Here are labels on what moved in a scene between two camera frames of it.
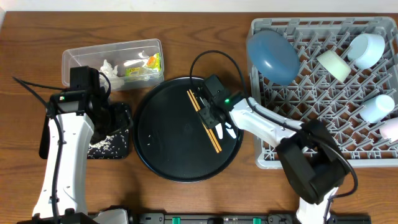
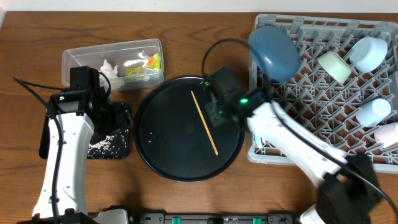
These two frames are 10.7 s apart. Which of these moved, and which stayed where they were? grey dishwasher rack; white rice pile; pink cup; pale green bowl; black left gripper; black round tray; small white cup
Moved: pink cup; small white cup
Stayed: black round tray; black left gripper; white rice pile; pale green bowl; grey dishwasher rack
